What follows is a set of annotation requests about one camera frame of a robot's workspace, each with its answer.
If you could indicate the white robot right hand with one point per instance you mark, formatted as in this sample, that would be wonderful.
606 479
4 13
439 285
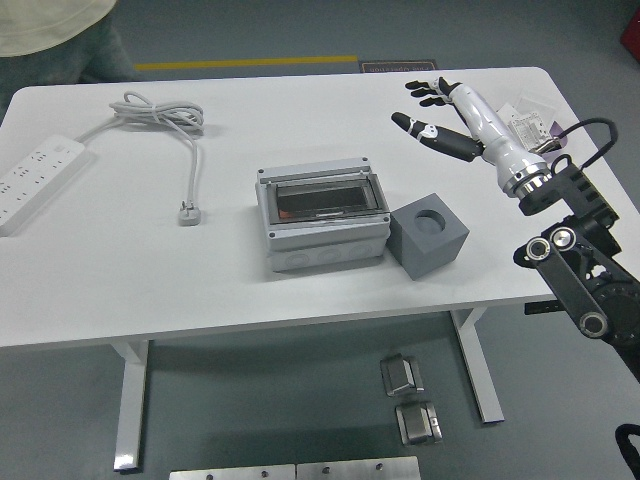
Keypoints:
487 127

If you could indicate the transparent hinged box lid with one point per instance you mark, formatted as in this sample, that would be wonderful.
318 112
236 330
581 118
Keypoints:
274 200

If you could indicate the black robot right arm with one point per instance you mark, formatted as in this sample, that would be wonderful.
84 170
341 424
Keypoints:
575 280

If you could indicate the black table control box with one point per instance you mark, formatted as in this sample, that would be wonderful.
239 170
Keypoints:
537 308

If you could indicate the metal floor socket box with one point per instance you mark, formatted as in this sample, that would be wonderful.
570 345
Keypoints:
400 375
417 424

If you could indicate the plain white socket panel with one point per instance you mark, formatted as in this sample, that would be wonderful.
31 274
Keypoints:
507 111

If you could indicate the clear plastic bag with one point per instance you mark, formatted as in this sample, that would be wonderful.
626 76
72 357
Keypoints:
537 102

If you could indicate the dark floor sign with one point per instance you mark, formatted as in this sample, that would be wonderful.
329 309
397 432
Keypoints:
398 66

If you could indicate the grey cube holder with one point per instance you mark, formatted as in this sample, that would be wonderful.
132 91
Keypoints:
425 255

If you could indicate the red object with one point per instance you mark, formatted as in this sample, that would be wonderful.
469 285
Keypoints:
631 32

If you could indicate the white table leg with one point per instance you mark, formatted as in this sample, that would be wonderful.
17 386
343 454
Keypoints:
480 370
131 400

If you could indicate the yellow floor tape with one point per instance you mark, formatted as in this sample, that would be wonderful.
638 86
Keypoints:
250 63

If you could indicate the steel floor plate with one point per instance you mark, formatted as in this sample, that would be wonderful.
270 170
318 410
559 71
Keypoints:
230 473
357 470

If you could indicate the person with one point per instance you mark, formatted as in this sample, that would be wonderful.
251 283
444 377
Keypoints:
50 30

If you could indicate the white power strip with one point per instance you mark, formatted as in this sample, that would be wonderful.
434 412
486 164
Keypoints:
35 170

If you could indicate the grey plastic enclosure box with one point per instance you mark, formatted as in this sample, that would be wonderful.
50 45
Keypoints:
320 245

